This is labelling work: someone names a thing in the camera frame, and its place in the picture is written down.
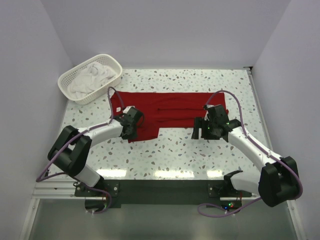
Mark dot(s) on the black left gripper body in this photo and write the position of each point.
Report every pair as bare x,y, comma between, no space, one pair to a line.
133,125

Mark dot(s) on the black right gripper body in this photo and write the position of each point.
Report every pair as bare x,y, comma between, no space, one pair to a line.
203,128

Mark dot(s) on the red t shirt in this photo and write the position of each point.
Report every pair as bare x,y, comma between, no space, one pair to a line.
162,110

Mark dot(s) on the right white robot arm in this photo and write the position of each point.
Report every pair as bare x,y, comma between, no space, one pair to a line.
278,178

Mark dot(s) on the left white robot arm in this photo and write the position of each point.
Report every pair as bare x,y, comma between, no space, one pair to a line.
72,147

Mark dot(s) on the white cloth in basket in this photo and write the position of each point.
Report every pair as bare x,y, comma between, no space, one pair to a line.
90,79

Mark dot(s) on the white plastic laundry basket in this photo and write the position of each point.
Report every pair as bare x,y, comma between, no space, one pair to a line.
105,59

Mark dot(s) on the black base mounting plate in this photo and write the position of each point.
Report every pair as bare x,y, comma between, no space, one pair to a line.
97,203

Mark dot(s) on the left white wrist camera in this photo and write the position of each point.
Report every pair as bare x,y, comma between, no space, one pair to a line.
126,109

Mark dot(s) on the aluminium front rail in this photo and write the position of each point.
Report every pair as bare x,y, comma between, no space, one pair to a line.
55,188

